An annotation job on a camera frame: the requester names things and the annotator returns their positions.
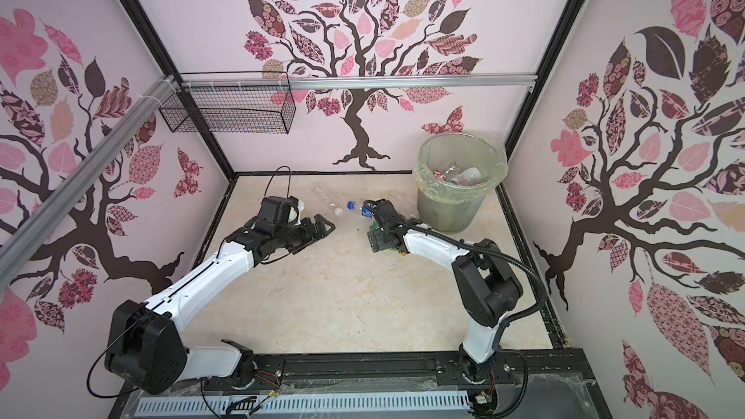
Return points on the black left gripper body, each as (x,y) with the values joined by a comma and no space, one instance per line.
(295,236)

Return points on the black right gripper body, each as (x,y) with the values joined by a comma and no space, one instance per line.
(378,238)

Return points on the clear ribbed bottle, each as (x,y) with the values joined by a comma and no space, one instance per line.
(327,199)

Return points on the clear Coca-Cola bottle yellow cap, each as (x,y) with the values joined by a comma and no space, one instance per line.
(447,172)

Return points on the white bottle red cap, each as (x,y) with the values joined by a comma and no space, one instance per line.
(468,177)

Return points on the green Sprite bottle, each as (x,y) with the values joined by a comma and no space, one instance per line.
(387,237)

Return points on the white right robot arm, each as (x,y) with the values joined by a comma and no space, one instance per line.
(488,287)

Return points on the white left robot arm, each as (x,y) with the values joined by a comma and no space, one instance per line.
(145,346)

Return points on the clear Pepsi bottle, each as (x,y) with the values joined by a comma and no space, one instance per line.
(359,209)

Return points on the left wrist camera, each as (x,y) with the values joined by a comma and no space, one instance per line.
(297,207)

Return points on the wire mesh waste bin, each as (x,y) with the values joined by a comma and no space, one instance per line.
(448,218)

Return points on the black wire wall basket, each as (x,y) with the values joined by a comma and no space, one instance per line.
(249,102)

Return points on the aluminium wall rail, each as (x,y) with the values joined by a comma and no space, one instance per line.
(24,243)
(471,80)

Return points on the white slotted cable duct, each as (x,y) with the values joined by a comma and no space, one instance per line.
(209,406)

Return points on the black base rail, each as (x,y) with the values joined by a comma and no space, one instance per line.
(446,368)

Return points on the aluminium left wall rail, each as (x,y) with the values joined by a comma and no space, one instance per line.
(24,243)

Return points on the black frame rail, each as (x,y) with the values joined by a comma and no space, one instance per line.
(550,57)

